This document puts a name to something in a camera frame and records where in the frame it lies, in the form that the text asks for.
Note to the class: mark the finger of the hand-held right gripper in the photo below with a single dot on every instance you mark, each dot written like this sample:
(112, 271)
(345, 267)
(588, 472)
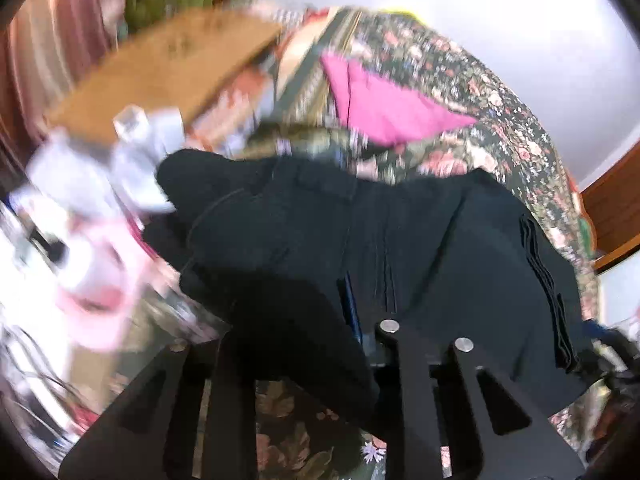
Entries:
(607, 340)

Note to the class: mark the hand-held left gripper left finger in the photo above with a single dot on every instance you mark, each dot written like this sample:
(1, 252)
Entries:
(230, 410)

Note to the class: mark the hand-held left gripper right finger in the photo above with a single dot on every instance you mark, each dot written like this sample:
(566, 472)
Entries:
(410, 385)

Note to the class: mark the black pants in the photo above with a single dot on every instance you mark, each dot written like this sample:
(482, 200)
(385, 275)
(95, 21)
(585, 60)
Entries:
(400, 240)

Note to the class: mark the pink white object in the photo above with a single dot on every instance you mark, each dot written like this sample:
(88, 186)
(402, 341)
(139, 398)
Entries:
(100, 280)

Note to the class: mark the white plastic storage box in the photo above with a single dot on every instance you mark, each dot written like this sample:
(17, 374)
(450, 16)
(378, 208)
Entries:
(90, 175)

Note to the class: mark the pink folded cloth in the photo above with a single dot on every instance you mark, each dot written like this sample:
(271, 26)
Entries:
(385, 105)

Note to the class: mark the floral blanket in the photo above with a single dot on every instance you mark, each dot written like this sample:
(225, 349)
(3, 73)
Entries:
(460, 75)

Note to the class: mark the small white device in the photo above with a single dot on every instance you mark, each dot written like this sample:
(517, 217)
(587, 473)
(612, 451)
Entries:
(131, 122)

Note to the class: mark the striped cloth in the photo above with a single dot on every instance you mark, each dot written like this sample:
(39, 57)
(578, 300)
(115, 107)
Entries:
(240, 100)

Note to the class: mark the wooden lap desk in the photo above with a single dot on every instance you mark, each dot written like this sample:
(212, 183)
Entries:
(165, 65)

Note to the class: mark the striped pink curtain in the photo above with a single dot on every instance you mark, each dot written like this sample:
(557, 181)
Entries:
(55, 35)

